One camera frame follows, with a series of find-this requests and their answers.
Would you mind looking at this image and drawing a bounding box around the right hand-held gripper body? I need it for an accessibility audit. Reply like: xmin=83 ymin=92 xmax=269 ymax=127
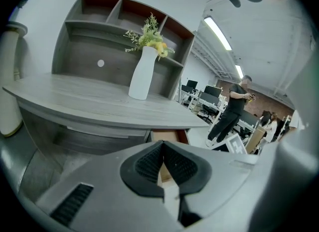
xmin=211 ymin=133 xmax=248 ymax=155

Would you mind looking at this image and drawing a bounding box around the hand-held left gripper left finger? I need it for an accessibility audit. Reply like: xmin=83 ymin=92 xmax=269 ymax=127
xmin=34 ymin=140 xmax=185 ymax=232

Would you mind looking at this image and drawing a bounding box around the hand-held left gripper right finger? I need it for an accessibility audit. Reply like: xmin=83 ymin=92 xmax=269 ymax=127
xmin=161 ymin=140 xmax=261 ymax=232

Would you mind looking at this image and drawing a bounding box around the brown cardboard box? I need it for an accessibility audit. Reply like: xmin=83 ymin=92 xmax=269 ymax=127
xmin=245 ymin=125 xmax=267 ymax=155

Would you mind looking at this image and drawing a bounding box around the black office chair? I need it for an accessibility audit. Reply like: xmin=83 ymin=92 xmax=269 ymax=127
xmin=198 ymin=104 xmax=218 ymax=125

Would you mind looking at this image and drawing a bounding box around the black monitor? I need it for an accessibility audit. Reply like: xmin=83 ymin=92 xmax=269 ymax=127
xmin=186 ymin=79 xmax=199 ymax=94
xmin=200 ymin=84 xmax=223 ymax=105

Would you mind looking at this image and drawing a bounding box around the white office desk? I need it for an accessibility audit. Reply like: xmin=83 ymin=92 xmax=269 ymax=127
xmin=177 ymin=86 xmax=230 ymax=125

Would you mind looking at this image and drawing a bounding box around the long ceiling light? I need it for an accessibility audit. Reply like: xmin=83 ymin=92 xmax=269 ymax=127
xmin=203 ymin=15 xmax=233 ymax=51
xmin=235 ymin=64 xmax=245 ymax=79

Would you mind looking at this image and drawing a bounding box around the grey wooden desk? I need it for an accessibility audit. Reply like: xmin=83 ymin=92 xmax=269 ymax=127
xmin=2 ymin=72 xmax=210 ymax=156

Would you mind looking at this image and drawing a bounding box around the white ribbed vase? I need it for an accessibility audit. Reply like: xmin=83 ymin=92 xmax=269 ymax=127
xmin=128 ymin=46 xmax=160 ymax=101

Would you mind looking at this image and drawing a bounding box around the grey desk shelf hutch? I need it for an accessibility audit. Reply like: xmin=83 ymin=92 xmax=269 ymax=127
xmin=51 ymin=0 xmax=196 ymax=101

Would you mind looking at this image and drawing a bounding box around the yellow green flower bouquet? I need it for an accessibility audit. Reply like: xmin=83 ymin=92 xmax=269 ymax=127
xmin=123 ymin=12 xmax=176 ymax=62

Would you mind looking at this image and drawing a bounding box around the cream round column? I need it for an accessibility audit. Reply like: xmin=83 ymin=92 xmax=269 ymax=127
xmin=0 ymin=21 xmax=28 ymax=137

